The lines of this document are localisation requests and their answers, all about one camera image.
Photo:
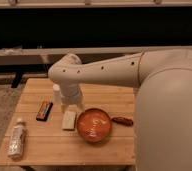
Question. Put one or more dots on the long metal rail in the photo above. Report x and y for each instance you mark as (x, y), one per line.
(19, 56)

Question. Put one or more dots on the plastic water bottle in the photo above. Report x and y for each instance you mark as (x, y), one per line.
(17, 140)

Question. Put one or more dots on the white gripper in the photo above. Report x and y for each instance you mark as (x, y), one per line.
(68, 94)

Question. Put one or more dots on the orange bowl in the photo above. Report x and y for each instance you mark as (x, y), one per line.
(94, 125)

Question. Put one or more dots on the wooden table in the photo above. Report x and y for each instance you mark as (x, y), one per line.
(47, 144)

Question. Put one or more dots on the white sponge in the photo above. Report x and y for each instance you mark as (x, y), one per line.
(68, 122)

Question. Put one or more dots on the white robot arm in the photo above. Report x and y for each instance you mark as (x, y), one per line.
(163, 107)

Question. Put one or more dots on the brown snack piece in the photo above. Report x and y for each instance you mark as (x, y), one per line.
(123, 121)

